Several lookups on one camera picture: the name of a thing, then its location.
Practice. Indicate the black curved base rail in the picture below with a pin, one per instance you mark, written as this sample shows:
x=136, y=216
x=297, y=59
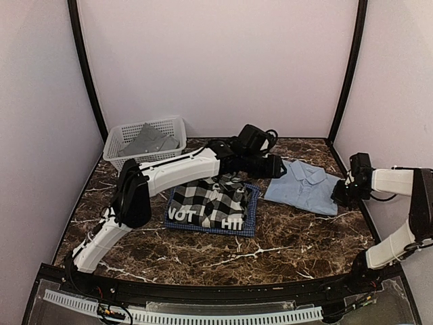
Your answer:
x=323, y=290

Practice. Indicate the white slotted cable duct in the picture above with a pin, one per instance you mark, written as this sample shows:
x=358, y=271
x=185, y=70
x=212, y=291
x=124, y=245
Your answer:
x=94, y=309

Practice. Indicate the blue checked shirt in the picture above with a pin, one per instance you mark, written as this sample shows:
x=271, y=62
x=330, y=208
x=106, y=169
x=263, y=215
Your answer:
x=250, y=210

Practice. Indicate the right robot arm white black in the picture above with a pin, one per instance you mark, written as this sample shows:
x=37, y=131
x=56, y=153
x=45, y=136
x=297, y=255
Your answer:
x=412, y=185

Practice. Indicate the black white plaid shirt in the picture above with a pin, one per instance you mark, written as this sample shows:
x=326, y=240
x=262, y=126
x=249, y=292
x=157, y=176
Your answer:
x=206, y=206

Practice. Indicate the left black frame post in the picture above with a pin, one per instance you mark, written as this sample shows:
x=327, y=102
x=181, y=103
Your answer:
x=83, y=61

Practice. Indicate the light blue long sleeve shirt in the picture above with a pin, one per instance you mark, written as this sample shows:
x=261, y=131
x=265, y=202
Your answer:
x=305, y=187

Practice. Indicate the right black frame post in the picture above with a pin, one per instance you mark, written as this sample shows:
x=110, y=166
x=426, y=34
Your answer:
x=350, y=70

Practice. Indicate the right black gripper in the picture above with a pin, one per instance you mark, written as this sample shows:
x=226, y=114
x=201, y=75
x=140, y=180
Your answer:
x=337, y=196

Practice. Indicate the white plastic mesh basket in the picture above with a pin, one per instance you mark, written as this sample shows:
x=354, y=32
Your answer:
x=121, y=136

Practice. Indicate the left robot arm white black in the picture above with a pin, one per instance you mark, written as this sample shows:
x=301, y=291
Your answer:
x=130, y=206

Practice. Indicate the black frame post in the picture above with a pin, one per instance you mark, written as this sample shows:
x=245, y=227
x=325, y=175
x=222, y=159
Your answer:
x=83, y=61
x=350, y=70

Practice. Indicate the grey shirt in basket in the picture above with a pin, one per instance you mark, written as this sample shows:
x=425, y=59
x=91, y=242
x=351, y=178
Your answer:
x=149, y=140

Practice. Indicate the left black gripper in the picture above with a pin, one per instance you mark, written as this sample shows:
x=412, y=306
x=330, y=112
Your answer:
x=273, y=169

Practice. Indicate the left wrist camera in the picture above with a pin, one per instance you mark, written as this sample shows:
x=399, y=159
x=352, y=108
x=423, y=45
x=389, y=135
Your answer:
x=271, y=139

